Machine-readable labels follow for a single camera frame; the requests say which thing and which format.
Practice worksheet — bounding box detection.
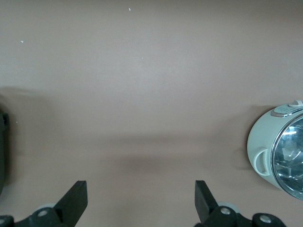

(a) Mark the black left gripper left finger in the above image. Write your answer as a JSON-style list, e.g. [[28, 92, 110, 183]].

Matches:
[[0, 180, 89, 227]]

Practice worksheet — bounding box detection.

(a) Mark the dark rice cooker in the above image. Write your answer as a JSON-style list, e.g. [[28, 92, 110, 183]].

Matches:
[[0, 104, 10, 197]]

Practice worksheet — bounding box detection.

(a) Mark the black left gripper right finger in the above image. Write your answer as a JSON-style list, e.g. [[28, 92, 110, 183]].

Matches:
[[195, 180, 286, 227]]

